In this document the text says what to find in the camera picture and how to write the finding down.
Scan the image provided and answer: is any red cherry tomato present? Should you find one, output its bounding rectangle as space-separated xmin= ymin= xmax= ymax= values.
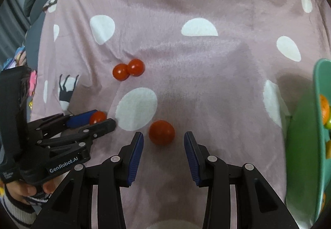
xmin=89 ymin=111 xmax=107 ymax=125
xmin=127 ymin=59 xmax=145 ymax=77
xmin=112 ymin=63 xmax=130 ymax=81
xmin=148 ymin=120 xmax=176 ymax=146

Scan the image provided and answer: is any orange tangerine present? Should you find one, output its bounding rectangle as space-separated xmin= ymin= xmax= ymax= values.
xmin=319 ymin=94 xmax=330 ymax=125
xmin=320 ymin=192 xmax=326 ymax=214

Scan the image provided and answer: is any teal green bowl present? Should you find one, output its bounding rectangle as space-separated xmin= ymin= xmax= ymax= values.
xmin=285 ymin=59 xmax=330 ymax=228

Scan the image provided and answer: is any pink polka dot blanket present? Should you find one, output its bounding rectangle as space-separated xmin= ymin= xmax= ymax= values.
xmin=31 ymin=0 xmax=330 ymax=228

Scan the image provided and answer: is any person's left hand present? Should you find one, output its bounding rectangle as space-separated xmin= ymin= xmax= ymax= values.
xmin=5 ymin=178 xmax=61 ymax=204

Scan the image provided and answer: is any green lime fruit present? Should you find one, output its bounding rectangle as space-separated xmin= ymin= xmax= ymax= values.
xmin=324 ymin=118 xmax=331 ymax=130

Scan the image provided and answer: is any grey sofa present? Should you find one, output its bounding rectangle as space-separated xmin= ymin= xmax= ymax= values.
xmin=1 ymin=0 xmax=56 ymax=70

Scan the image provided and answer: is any striped sleeve forearm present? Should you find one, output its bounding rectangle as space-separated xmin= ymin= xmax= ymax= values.
xmin=1 ymin=188 xmax=50 ymax=228

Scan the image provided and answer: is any pink toy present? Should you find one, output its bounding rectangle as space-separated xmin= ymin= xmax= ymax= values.
xmin=13 ymin=46 xmax=37 ymax=99

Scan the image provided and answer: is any tan longan ball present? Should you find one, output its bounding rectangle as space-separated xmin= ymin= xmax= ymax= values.
xmin=325 ymin=140 xmax=331 ymax=159

